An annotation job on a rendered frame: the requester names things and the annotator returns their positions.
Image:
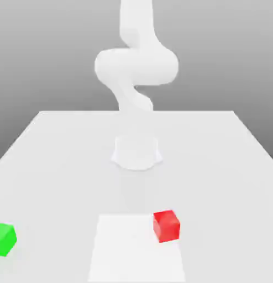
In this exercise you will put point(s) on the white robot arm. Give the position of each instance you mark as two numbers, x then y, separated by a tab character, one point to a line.
136	66

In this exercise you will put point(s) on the small red cube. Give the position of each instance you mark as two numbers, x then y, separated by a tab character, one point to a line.
166	226

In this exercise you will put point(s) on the small green cube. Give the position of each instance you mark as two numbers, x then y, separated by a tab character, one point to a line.
3	239

